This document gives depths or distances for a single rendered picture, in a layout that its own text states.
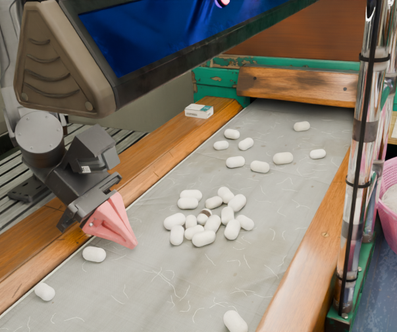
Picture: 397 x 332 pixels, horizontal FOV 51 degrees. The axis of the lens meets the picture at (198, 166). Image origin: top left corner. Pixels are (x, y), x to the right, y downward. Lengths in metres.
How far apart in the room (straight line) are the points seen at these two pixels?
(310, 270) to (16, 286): 0.38
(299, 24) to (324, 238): 0.57
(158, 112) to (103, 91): 2.04
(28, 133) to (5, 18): 0.24
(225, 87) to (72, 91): 0.88
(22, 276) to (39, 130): 0.20
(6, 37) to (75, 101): 0.45
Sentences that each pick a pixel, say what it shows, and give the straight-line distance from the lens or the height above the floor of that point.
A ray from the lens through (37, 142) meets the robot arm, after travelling 0.55.
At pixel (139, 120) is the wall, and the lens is 2.38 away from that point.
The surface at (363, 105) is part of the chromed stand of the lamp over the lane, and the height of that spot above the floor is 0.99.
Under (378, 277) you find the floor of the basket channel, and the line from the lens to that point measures 0.69.
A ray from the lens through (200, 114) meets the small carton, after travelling 0.99.
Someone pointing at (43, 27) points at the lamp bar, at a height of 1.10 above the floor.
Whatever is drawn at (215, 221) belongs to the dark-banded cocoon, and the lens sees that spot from 0.64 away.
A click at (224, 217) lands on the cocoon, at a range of 0.65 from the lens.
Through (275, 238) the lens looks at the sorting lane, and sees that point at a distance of 0.63.
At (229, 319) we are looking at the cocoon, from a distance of 0.50.
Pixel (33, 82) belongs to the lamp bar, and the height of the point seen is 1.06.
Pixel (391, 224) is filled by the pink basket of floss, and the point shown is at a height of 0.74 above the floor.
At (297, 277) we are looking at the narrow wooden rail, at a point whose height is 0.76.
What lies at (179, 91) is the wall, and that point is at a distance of 2.18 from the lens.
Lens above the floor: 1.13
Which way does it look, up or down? 28 degrees down
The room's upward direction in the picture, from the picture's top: 5 degrees counter-clockwise
